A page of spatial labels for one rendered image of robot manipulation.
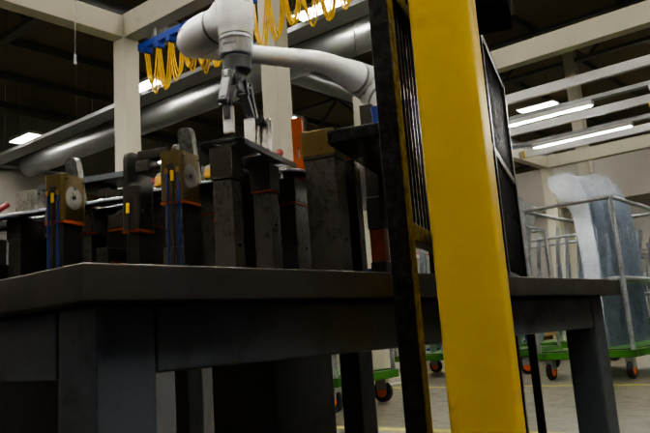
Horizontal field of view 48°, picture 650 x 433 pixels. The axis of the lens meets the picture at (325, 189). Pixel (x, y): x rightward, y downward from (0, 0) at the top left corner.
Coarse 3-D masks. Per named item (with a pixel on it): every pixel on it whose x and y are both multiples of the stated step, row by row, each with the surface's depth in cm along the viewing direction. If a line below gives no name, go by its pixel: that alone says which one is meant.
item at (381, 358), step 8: (368, 232) 874; (368, 240) 873; (368, 248) 872; (368, 256) 871; (368, 264) 869; (376, 352) 848; (384, 352) 843; (376, 360) 847; (384, 360) 840; (392, 384) 827; (400, 384) 839
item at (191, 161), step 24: (168, 168) 166; (192, 168) 170; (168, 192) 165; (192, 192) 168; (168, 216) 163; (192, 216) 168; (168, 240) 162; (192, 240) 167; (168, 264) 161; (192, 264) 164
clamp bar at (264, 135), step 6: (258, 120) 202; (264, 120) 203; (270, 120) 205; (258, 126) 205; (264, 126) 205; (270, 126) 205; (258, 132) 204; (264, 132) 205; (270, 132) 204; (258, 138) 204; (264, 138) 204; (270, 138) 204; (258, 144) 203; (264, 144) 204; (270, 144) 203; (270, 150) 203
